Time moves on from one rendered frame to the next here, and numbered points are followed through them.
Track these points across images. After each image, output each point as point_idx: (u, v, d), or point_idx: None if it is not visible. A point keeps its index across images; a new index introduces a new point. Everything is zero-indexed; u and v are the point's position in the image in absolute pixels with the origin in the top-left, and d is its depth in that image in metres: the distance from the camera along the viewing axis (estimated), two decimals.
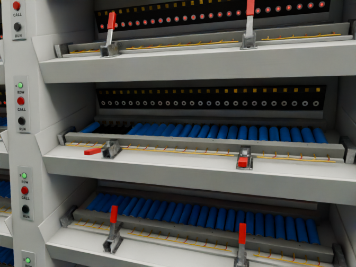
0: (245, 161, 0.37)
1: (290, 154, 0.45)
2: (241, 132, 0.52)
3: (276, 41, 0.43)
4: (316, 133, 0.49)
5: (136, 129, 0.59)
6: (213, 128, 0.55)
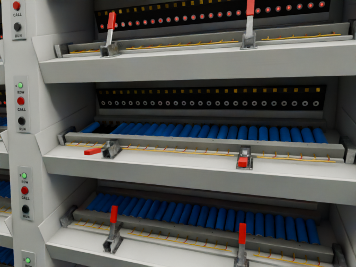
0: (245, 161, 0.37)
1: (290, 154, 0.45)
2: (241, 132, 0.52)
3: (276, 41, 0.43)
4: (316, 133, 0.49)
5: (136, 129, 0.59)
6: (213, 128, 0.55)
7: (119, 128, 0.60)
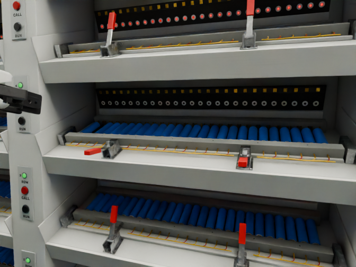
0: (245, 161, 0.37)
1: (290, 154, 0.45)
2: (241, 132, 0.52)
3: (276, 41, 0.43)
4: (316, 133, 0.49)
5: (136, 129, 0.59)
6: (213, 128, 0.55)
7: (119, 128, 0.60)
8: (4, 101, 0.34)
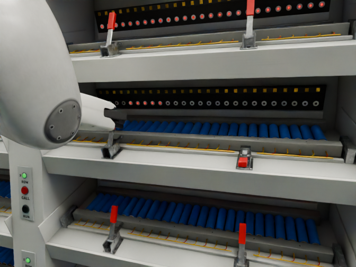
0: (245, 161, 0.37)
1: (289, 150, 0.46)
2: (242, 128, 0.53)
3: (276, 41, 0.43)
4: (314, 130, 0.50)
5: (139, 126, 0.61)
6: (214, 125, 0.56)
7: (123, 126, 0.62)
8: None
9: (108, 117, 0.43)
